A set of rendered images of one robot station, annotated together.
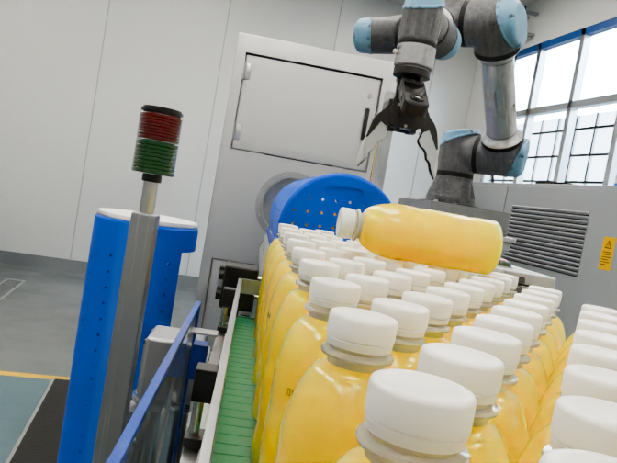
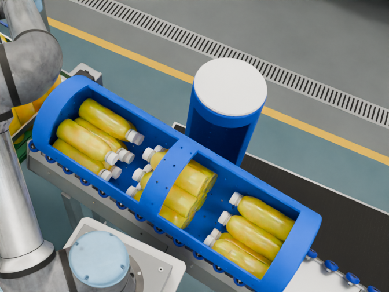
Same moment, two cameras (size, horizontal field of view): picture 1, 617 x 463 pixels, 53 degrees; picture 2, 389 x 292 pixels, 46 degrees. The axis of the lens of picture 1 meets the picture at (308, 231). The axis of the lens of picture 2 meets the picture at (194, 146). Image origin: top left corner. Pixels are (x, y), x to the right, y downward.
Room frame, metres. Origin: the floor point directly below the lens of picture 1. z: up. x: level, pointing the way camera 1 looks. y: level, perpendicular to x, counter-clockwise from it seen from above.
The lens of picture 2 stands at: (2.19, -0.59, 2.36)
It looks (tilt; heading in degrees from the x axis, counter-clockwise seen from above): 58 degrees down; 117
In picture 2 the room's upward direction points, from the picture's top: 11 degrees clockwise
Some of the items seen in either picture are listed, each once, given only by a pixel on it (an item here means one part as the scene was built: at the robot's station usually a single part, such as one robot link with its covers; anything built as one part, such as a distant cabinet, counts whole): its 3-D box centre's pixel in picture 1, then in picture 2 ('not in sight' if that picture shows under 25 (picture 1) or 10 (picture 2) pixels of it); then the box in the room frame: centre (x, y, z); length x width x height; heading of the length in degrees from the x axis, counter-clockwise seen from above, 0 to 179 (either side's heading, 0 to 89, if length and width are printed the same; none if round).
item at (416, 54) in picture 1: (412, 59); not in sight; (1.20, -0.14, 1.46); 0.08 x 0.08 x 0.05
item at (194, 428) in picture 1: (201, 404); not in sight; (0.62, 0.08, 0.94); 0.03 x 0.02 x 0.08; 5
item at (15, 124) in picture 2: not in sight; (8, 121); (1.25, -0.18, 0.99); 0.07 x 0.07 x 0.19
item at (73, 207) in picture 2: not in sight; (77, 221); (1.43, -0.14, 0.31); 0.06 x 0.06 x 0.63; 5
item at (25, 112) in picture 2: not in sight; (23, 108); (1.24, -0.10, 0.99); 0.07 x 0.07 x 0.19
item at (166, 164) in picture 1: (154, 157); not in sight; (0.95, 0.25, 1.18); 0.06 x 0.06 x 0.05
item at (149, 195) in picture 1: (154, 161); not in sight; (0.95, 0.25, 1.18); 0.06 x 0.06 x 0.16
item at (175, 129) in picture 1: (160, 128); not in sight; (0.95, 0.25, 1.23); 0.06 x 0.06 x 0.04
